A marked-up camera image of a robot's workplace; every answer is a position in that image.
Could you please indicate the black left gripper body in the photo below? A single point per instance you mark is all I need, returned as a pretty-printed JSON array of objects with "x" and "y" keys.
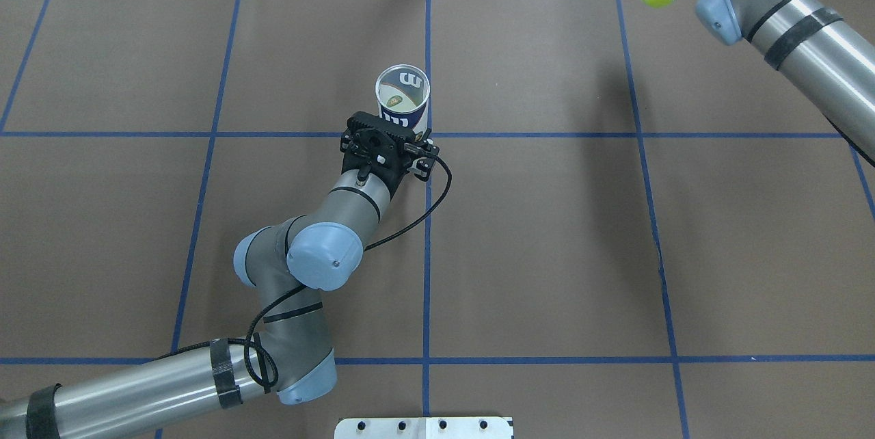
[{"x": 422, "y": 154}]

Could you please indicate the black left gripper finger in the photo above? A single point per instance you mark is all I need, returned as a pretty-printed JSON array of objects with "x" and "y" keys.
[{"x": 422, "y": 155}]

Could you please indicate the Wilson tennis ball can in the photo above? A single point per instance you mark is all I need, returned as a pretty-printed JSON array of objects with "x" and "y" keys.
[{"x": 402, "y": 92}]

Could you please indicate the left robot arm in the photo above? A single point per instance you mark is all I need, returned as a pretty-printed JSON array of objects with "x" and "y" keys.
[{"x": 117, "y": 240}]

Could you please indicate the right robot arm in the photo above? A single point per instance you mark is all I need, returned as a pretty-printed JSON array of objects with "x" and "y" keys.
[{"x": 813, "y": 47}]

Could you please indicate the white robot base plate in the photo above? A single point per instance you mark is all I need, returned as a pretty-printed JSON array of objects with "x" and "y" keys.
[{"x": 426, "y": 427}]

